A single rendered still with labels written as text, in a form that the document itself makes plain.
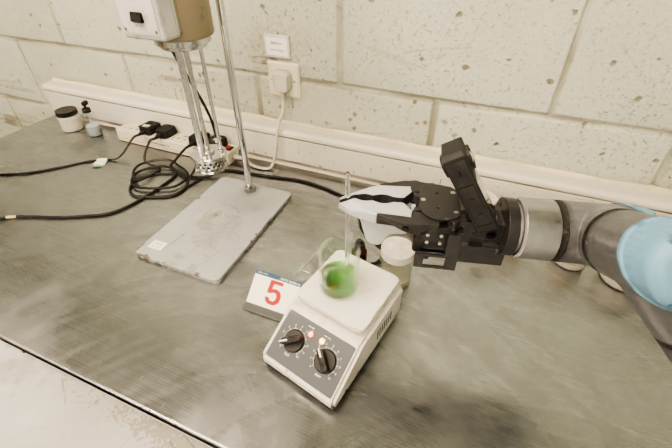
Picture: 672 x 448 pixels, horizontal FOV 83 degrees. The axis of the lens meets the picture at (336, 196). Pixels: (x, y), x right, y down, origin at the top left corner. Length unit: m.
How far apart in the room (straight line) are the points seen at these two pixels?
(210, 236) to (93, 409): 0.35
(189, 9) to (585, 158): 0.78
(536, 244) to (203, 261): 0.57
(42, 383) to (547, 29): 0.99
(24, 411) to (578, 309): 0.86
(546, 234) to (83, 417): 0.64
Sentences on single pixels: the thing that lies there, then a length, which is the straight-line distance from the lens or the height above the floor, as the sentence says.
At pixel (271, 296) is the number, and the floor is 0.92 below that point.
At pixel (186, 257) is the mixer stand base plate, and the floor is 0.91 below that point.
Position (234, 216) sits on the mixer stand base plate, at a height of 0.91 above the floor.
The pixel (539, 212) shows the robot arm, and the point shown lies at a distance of 0.49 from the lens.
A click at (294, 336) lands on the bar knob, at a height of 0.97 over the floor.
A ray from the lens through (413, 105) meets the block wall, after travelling 0.89.
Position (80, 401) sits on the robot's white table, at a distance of 0.70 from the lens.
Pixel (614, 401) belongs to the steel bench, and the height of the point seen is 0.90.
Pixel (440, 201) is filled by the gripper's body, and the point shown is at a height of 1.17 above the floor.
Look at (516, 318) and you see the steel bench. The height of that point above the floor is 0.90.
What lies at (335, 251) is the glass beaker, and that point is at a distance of 0.59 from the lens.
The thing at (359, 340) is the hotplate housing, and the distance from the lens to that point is 0.57.
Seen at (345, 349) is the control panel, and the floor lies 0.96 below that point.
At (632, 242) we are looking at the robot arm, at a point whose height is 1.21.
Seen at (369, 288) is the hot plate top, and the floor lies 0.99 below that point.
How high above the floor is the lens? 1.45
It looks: 36 degrees down
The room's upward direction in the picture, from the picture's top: straight up
